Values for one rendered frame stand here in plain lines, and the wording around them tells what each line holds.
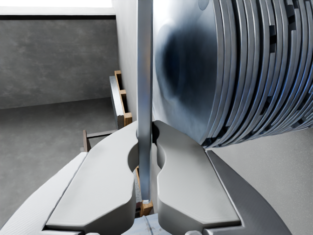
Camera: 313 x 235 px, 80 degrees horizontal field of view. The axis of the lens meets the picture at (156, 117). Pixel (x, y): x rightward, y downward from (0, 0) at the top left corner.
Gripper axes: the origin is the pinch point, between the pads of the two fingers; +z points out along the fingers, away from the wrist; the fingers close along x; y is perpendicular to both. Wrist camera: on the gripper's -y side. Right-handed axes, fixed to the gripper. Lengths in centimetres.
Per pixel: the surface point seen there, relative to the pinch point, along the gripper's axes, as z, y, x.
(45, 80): 384, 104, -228
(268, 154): 32, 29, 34
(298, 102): 9.4, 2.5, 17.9
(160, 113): 23.3, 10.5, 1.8
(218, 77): 5.9, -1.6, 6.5
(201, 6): 10.9, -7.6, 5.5
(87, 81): 413, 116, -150
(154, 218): 48, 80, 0
